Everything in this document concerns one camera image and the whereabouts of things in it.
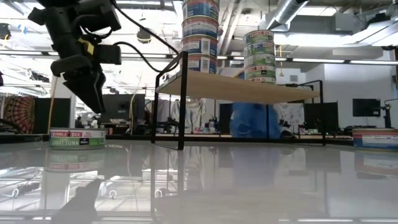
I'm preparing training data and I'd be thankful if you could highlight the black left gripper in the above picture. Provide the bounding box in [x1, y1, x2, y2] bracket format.
[27, 6, 106, 113]

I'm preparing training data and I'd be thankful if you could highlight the blue Wild Planet tuna can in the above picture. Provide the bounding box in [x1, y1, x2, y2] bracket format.
[186, 53, 218, 75]
[181, 16, 220, 39]
[182, 0, 220, 21]
[352, 128, 398, 152]

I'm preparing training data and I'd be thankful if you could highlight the white building column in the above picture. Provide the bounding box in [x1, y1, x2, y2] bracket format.
[51, 76, 78, 130]

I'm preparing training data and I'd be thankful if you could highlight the black monitor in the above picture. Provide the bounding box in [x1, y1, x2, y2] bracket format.
[104, 93, 146, 124]

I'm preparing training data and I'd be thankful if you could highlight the black partition panel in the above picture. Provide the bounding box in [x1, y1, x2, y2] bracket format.
[219, 102, 233, 138]
[303, 101, 340, 134]
[33, 98, 72, 134]

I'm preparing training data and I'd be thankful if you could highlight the orange patterned tapestry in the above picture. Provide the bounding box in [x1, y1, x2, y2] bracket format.
[2, 95, 37, 134]

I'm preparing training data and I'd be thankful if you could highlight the white draped cloth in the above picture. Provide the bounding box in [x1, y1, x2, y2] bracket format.
[157, 98, 208, 133]

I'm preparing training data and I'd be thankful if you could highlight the white patterned cloth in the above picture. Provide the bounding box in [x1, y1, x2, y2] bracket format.
[273, 102, 305, 125]

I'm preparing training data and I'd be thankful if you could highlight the black rig bar with lights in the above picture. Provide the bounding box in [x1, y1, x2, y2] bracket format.
[0, 49, 398, 66]

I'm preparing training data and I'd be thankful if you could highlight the yellow cable tag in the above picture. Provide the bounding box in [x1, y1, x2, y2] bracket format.
[77, 37, 95, 56]

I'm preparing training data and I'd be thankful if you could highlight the yellow power cable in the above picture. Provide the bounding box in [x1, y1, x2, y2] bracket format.
[46, 76, 58, 135]

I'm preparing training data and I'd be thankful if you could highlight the black dome overhead camera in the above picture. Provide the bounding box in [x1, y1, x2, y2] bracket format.
[136, 27, 152, 44]

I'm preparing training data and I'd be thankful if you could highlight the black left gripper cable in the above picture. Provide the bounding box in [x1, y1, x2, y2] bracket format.
[110, 0, 181, 74]

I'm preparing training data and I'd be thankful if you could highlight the black hanging camera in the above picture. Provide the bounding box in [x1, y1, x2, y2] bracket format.
[0, 23, 12, 40]

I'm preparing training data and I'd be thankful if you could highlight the wooden shelf black metal frame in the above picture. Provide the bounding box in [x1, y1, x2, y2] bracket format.
[150, 50, 326, 151]

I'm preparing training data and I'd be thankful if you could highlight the silver spiral ventilation duct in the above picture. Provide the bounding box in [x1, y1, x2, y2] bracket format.
[248, 0, 312, 57]

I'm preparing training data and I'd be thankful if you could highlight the black metal table frame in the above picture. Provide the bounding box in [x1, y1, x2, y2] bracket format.
[0, 133, 355, 147]

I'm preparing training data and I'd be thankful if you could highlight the black wall screen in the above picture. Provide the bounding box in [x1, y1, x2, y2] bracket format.
[352, 98, 382, 118]

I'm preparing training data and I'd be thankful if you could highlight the black camera stand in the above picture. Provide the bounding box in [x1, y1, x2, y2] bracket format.
[381, 98, 398, 129]

